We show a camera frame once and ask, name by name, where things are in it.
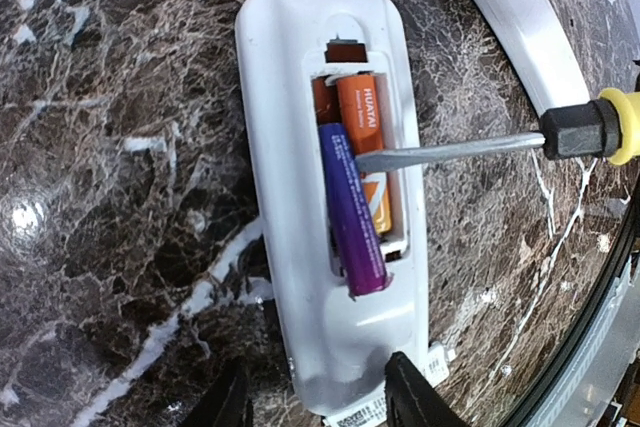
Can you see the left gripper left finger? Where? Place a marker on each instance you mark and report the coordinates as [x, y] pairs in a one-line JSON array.
[[227, 402]]

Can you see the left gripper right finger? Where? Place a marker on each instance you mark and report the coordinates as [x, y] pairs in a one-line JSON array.
[[411, 401]]

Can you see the white battery compartment cover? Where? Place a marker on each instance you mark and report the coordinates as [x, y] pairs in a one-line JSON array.
[[373, 413]]

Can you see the white remote with display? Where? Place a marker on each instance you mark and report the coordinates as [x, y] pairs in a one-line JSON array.
[[337, 346]]

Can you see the purple AAA battery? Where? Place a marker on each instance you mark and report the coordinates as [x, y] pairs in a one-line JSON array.
[[350, 220]]

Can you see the orange AAA battery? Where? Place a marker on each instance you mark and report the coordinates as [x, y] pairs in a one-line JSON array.
[[360, 115]]

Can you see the yellow handled screwdriver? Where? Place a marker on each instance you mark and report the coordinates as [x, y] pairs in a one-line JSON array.
[[607, 127]]

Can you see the white centre remote control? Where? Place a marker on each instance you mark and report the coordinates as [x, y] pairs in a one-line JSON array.
[[532, 37]]

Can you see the black front table rail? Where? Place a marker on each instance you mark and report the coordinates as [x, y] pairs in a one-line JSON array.
[[581, 380]]

